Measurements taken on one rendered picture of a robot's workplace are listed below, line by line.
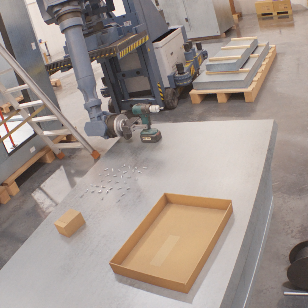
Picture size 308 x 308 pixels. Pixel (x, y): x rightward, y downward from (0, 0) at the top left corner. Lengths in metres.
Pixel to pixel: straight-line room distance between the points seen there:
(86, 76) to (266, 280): 1.64
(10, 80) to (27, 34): 4.00
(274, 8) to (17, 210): 9.66
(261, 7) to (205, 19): 3.34
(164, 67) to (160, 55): 0.17
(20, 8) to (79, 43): 1.89
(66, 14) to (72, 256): 1.53
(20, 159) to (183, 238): 2.77
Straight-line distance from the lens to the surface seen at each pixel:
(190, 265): 1.15
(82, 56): 2.19
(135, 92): 4.50
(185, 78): 4.17
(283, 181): 2.55
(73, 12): 2.26
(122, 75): 4.25
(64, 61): 3.43
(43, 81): 4.02
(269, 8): 11.04
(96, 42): 3.32
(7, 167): 3.66
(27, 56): 3.91
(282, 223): 2.19
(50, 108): 3.11
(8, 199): 3.58
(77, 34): 2.23
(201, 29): 8.25
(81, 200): 1.68
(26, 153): 3.81
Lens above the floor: 1.50
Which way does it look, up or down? 28 degrees down
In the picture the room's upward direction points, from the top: 16 degrees counter-clockwise
